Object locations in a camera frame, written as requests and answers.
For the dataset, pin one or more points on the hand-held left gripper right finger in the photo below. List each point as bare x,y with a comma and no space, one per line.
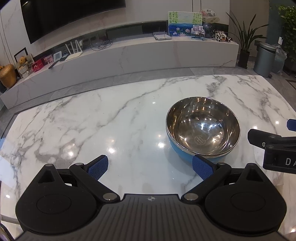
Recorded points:
202,166

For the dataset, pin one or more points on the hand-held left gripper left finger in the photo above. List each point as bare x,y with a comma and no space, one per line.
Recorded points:
98,165

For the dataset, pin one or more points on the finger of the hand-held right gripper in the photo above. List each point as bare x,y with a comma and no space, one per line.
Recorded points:
277,150
291,125

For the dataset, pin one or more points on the steel bowl with blue outside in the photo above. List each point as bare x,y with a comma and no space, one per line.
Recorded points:
203,125

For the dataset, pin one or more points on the clear plastic bag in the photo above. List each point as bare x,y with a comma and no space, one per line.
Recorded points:
281,59

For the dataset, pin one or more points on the grey trash can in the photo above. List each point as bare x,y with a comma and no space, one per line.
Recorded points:
263,60

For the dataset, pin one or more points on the long-leaf potted plant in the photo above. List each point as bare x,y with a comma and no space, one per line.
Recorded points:
244,59

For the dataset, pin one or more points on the leafy green plant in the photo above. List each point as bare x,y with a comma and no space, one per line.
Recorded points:
289,23

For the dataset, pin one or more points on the white router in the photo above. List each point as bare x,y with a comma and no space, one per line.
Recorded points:
75,55

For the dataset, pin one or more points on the black and white toy car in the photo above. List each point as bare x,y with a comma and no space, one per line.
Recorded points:
222,36

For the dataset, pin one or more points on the small white display device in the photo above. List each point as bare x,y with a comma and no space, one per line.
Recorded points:
57,56

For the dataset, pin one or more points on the white marble TV console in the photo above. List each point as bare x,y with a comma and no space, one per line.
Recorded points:
143,58

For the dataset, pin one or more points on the dark vase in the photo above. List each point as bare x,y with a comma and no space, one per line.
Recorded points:
208,31

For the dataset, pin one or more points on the golden acorn jar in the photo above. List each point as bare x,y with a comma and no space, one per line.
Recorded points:
8,76

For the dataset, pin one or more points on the brown teddy bear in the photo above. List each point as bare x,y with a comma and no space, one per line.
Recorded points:
23,62

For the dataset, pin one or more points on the small photo stand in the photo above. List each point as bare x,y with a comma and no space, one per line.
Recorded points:
197,32

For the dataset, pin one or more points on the grey set-top box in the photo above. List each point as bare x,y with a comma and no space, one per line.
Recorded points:
161,37

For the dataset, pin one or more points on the black framed certificate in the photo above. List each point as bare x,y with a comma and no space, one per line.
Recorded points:
20,52

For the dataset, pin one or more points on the round decorative fan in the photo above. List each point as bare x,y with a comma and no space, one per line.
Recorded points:
209,15

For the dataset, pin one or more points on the lotus pond painting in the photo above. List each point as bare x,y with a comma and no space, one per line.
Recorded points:
182,23

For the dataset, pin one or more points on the black television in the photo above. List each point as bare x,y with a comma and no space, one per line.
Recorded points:
69,14

